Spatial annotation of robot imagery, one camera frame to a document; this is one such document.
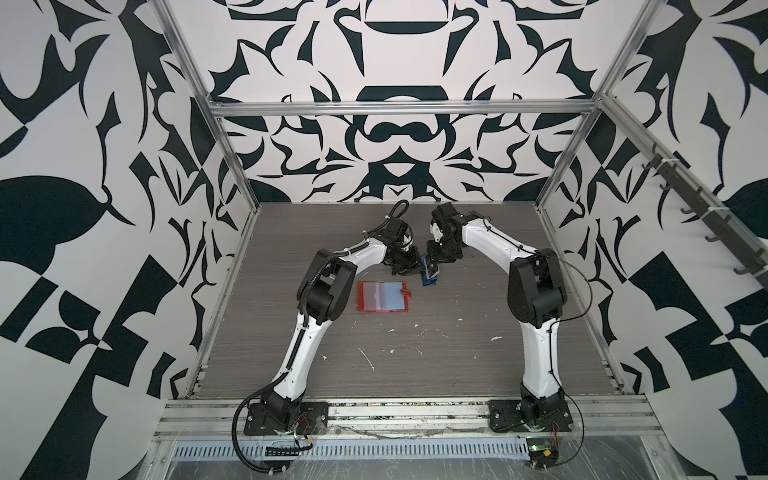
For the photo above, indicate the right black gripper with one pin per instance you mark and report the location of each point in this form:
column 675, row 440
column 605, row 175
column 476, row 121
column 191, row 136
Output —
column 436, row 257

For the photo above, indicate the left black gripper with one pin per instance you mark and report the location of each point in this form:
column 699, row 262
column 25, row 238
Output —
column 416, row 258

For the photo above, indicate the black VIP credit card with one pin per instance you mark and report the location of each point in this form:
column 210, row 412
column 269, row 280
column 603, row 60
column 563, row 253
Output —
column 431, row 269

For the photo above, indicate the red leather card holder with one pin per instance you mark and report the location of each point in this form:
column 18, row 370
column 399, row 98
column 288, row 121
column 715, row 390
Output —
column 383, row 297

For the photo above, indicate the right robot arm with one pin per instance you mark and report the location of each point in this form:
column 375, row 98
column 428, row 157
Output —
column 536, row 296

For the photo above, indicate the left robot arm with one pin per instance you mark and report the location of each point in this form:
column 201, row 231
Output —
column 322, row 297

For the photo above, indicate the blue card stand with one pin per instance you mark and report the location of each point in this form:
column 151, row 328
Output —
column 424, row 280

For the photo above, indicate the green circuit board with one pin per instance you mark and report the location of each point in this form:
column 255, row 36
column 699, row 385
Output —
column 543, row 455

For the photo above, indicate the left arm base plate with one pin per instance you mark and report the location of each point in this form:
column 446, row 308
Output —
column 303, row 418

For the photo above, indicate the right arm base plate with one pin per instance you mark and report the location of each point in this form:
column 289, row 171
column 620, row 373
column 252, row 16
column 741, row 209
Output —
column 526, row 415

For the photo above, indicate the white slotted cable duct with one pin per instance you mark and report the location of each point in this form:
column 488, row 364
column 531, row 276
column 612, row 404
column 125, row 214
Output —
column 365, row 449

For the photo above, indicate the wall hook rack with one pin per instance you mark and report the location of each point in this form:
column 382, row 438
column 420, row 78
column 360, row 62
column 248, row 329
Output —
column 699, row 203

